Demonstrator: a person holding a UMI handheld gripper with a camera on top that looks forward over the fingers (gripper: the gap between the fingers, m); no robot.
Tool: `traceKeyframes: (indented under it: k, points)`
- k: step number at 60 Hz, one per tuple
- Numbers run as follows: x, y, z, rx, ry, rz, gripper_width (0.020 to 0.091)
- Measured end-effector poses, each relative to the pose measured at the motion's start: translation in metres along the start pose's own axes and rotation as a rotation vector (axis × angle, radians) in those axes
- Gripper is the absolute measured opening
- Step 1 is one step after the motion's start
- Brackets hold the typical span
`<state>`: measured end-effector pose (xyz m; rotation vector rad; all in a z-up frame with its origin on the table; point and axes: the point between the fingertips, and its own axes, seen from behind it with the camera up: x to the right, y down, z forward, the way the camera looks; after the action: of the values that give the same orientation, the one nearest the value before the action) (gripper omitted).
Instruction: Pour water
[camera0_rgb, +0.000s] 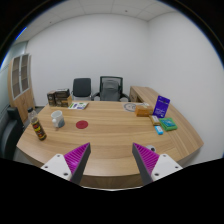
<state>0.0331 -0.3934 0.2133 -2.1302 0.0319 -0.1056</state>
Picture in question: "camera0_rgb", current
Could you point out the orange box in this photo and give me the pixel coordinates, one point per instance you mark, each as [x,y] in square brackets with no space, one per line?
[143,110]

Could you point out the black sofa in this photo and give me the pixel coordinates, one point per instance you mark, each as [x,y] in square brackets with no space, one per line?
[9,133]

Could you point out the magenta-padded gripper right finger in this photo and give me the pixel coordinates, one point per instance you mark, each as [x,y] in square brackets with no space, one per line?
[147,158]

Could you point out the clear drink bottle black cap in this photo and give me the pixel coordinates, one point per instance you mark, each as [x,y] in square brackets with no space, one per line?
[38,127]

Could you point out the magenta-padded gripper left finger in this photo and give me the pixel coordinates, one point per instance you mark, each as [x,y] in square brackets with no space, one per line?
[76,157]

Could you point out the round glass dish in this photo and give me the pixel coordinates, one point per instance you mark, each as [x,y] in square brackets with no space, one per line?
[130,107]

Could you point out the tan brown box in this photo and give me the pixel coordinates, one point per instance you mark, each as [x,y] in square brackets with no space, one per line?
[64,101]

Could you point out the purple standing sign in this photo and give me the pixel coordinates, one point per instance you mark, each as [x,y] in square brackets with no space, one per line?
[161,106]

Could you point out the white mug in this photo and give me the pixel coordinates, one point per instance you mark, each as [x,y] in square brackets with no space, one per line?
[57,118]

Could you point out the wooden shelf unit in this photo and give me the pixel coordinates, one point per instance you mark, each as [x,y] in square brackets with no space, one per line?
[20,86]

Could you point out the grey mesh office chair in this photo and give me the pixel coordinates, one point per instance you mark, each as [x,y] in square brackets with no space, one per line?
[110,88]

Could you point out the small white round object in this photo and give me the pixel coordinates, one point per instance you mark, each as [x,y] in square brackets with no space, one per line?
[151,147]

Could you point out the flat dark brown box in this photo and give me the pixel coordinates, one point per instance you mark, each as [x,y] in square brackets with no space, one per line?
[62,93]

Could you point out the black visitor chair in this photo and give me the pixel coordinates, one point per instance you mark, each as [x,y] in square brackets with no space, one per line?
[82,88]

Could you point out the white printed leaflet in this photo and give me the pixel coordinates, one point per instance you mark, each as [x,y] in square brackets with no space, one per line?
[78,106]

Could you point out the wooden side cabinet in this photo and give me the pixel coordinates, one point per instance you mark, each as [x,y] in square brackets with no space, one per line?
[141,93]

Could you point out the small blue packet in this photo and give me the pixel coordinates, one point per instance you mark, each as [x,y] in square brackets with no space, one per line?
[159,130]

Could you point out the small brown packet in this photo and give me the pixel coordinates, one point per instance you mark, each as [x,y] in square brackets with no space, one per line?
[154,120]

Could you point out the flat round red coaster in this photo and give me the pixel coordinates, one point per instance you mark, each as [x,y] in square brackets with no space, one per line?
[82,124]

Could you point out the green box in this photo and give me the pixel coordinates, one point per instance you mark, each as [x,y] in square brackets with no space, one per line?
[168,124]

